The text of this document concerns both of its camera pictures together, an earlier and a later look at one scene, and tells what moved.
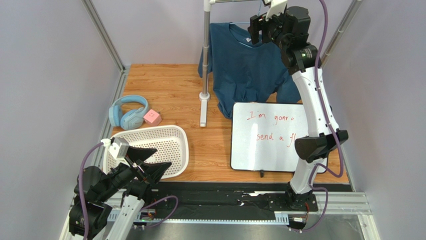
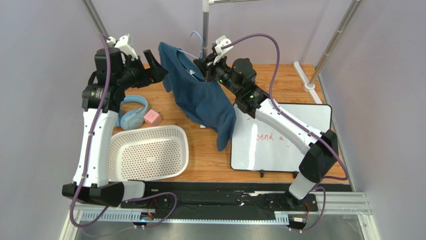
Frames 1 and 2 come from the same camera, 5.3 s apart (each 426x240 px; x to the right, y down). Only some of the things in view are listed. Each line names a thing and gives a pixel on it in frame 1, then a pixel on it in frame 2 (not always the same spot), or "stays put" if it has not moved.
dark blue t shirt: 244,72 → 207,103
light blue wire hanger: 248,22 → 192,55
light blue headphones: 130,119 stays put
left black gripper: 153,170 → 155,73
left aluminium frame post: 104,35 stays put
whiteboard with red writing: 263,136 stays put
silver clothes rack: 205,96 stays put
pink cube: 152,117 stays put
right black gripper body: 265,27 → 206,67
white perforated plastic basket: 171,142 stays put
